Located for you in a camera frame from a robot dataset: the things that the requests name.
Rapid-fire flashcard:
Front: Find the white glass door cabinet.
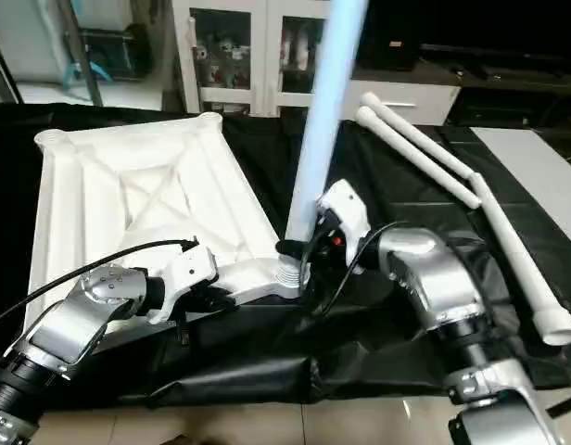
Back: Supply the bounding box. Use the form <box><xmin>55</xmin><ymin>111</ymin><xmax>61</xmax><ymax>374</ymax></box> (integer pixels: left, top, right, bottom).
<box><xmin>171</xmin><ymin>0</ymin><xmax>370</xmax><ymax>117</ymax></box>

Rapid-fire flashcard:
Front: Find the white plastic table leg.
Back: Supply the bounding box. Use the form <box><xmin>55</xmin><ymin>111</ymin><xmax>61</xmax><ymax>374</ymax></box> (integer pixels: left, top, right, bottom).
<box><xmin>469</xmin><ymin>172</ymin><xmax>571</xmax><ymax>348</ymax></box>
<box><xmin>274</xmin><ymin>0</ymin><xmax>370</xmax><ymax>281</ymax></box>
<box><xmin>354</xmin><ymin>105</ymin><xmax>483</xmax><ymax>210</ymax></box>
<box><xmin>360</xmin><ymin>91</ymin><xmax>474</xmax><ymax>182</ymax></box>

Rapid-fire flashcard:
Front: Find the white flat board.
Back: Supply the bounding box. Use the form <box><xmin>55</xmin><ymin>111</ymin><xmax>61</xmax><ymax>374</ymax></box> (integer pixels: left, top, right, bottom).
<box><xmin>471</xmin><ymin>125</ymin><xmax>571</xmax><ymax>251</ymax></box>

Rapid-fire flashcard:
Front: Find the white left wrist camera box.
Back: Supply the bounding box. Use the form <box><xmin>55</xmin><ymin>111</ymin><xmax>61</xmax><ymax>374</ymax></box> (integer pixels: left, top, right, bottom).
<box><xmin>148</xmin><ymin>244</ymin><xmax>220</xmax><ymax>325</ymax></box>

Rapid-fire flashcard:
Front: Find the black metal bench leg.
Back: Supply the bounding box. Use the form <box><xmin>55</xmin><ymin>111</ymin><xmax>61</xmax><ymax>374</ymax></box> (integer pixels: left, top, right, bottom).
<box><xmin>545</xmin><ymin>394</ymin><xmax>571</xmax><ymax>418</ymax></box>

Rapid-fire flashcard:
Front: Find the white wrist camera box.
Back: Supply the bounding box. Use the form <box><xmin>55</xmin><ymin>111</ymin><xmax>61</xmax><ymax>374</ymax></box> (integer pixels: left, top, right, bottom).
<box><xmin>148</xmin><ymin>244</ymin><xmax>220</xmax><ymax>325</ymax></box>
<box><xmin>318</xmin><ymin>179</ymin><xmax>372</xmax><ymax>274</ymax></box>

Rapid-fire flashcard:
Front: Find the black work mat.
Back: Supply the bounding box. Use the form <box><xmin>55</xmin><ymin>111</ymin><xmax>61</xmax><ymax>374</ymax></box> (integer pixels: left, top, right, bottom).
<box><xmin>0</xmin><ymin>100</ymin><xmax>571</xmax><ymax>409</ymax></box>

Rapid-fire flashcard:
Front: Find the white drawer unit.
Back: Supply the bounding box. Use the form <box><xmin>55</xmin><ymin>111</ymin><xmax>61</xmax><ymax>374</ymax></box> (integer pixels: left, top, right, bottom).
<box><xmin>346</xmin><ymin>79</ymin><xmax>463</xmax><ymax>128</ymax></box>

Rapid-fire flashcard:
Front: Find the teal plastic object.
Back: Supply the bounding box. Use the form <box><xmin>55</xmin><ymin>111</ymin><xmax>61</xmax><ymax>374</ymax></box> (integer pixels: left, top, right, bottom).
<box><xmin>63</xmin><ymin>57</ymin><xmax>112</xmax><ymax>86</ymax></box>

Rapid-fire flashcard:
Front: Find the grey metal pole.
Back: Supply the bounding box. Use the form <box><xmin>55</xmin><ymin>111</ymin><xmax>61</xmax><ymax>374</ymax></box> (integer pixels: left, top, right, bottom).
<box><xmin>61</xmin><ymin>0</ymin><xmax>104</xmax><ymax>108</ymax></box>

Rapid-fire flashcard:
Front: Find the white plastic table top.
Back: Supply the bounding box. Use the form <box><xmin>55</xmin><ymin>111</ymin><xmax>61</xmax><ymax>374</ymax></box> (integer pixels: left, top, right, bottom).
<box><xmin>21</xmin><ymin>111</ymin><xmax>310</xmax><ymax>335</ymax></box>

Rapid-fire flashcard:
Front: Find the black glossy screen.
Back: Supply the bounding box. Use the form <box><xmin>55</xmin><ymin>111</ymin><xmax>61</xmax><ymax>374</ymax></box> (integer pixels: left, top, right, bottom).
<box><xmin>415</xmin><ymin>0</ymin><xmax>571</xmax><ymax>57</ymax></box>

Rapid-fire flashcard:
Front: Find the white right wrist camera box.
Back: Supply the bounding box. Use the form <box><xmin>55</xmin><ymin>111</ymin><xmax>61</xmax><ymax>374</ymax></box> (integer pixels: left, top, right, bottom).
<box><xmin>318</xmin><ymin>179</ymin><xmax>372</xmax><ymax>274</ymax></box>

